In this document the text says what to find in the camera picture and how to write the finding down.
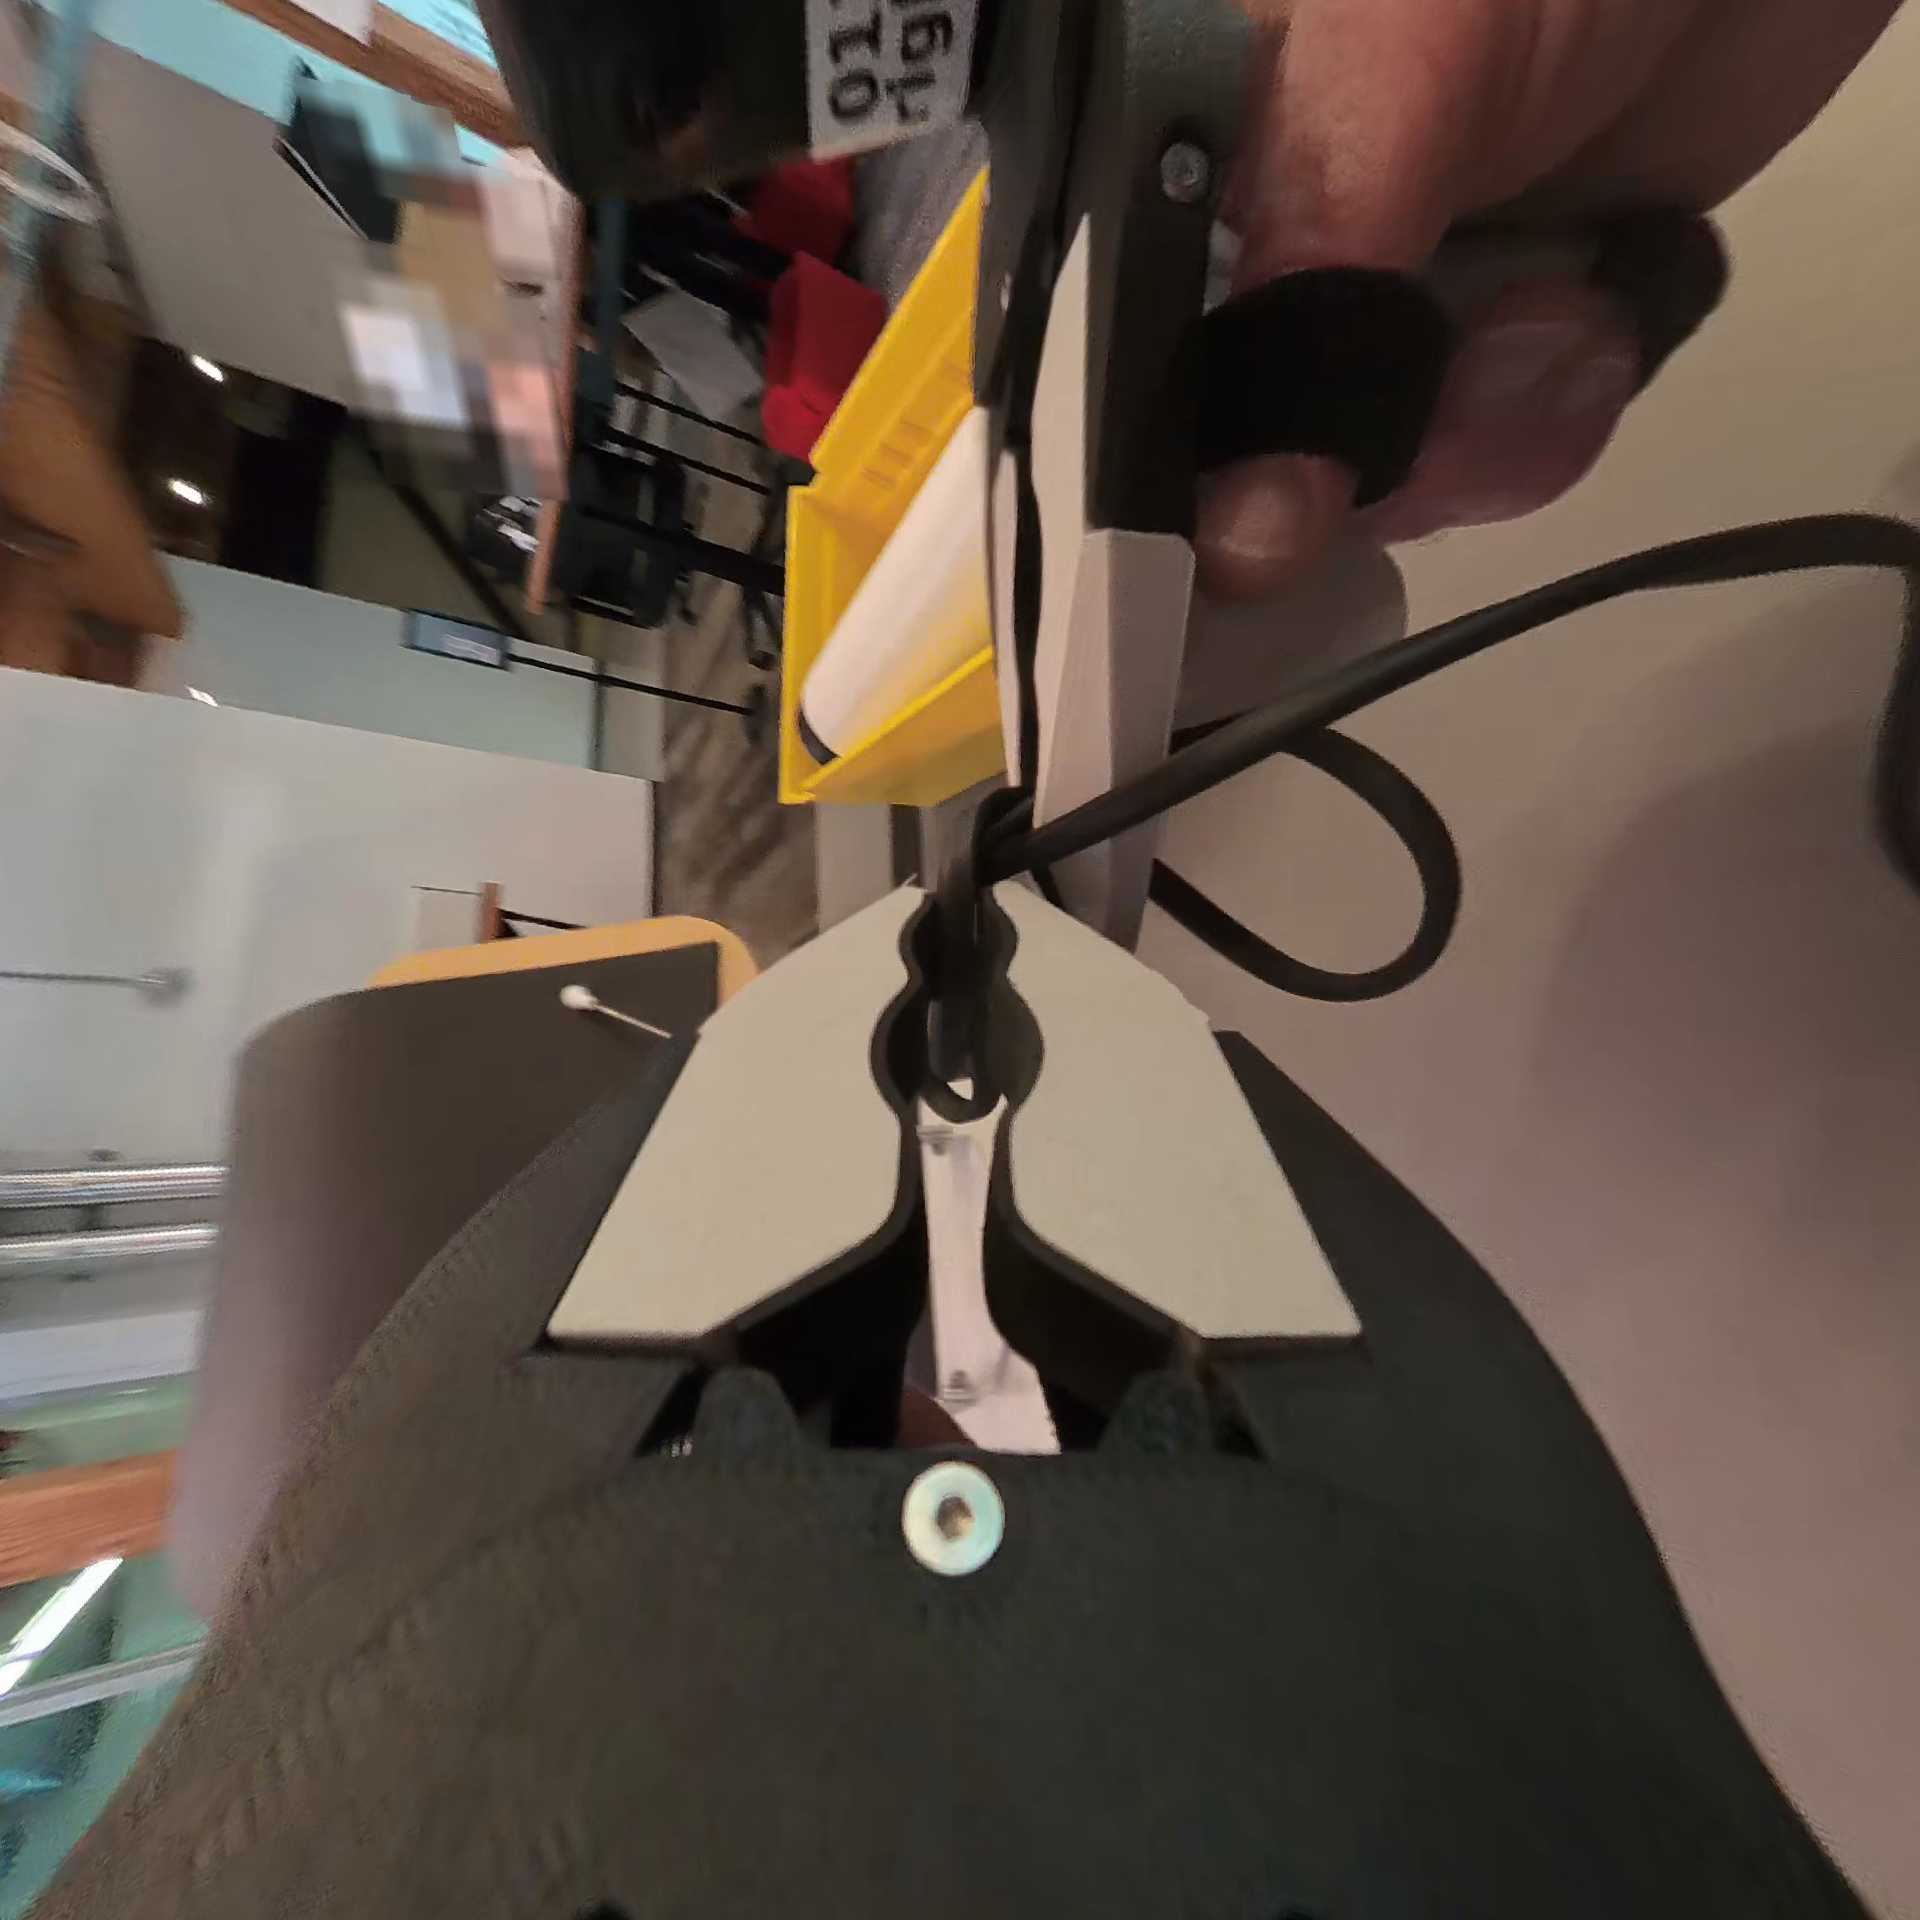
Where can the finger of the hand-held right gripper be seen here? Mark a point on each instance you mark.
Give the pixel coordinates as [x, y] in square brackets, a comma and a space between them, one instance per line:
[1126, 692]
[1015, 602]

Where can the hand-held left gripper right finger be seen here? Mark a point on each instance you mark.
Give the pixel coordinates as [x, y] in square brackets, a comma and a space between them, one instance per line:
[1187, 1202]

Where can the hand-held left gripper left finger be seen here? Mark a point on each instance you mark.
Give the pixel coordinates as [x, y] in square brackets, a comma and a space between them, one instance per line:
[736, 1202]

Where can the yellow bin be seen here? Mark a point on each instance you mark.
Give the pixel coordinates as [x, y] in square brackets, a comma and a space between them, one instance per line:
[884, 452]

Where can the white roll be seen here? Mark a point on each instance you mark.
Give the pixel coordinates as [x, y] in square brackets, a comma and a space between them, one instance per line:
[902, 602]

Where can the red bin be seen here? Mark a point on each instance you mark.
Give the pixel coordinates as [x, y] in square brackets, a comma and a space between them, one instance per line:
[826, 347]
[804, 212]

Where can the black board with wooden rim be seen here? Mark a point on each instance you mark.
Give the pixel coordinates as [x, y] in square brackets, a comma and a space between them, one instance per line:
[392, 1202]

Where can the black office chair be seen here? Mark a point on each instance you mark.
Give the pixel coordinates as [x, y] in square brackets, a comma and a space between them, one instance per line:
[646, 526]

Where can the small dark sign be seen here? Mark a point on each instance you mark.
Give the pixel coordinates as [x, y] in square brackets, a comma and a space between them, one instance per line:
[457, 636]

